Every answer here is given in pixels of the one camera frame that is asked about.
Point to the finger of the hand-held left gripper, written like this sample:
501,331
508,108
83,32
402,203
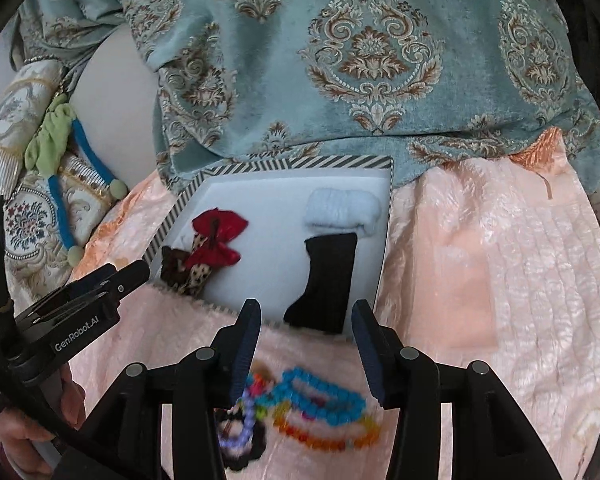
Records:
130,277
92,274

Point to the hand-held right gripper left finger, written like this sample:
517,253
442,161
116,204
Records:
247,355

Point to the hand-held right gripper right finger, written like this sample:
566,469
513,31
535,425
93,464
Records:
371,355

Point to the striped cardboard box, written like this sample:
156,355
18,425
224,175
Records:
275,220

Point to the person's left hand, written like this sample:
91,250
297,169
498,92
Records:
72,400

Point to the brown scrunchie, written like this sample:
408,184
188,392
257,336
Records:
172,265

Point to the leopard print bow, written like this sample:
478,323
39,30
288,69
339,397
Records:
200,275

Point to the floral embroidered cushion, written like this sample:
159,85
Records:
35,220

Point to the black cloth band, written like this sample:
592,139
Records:
330,280

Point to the red bow hair clip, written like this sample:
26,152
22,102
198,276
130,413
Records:
220,227

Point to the pink quilted blanket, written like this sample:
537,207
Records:
480,285

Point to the green and blue plush toy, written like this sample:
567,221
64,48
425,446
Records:
47,145

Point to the light blue fluffy scrunchie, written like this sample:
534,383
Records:
342,207

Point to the beige sofa cushion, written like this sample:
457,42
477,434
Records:
115,110

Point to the teal patterned blanket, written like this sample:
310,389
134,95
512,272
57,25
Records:
370,60

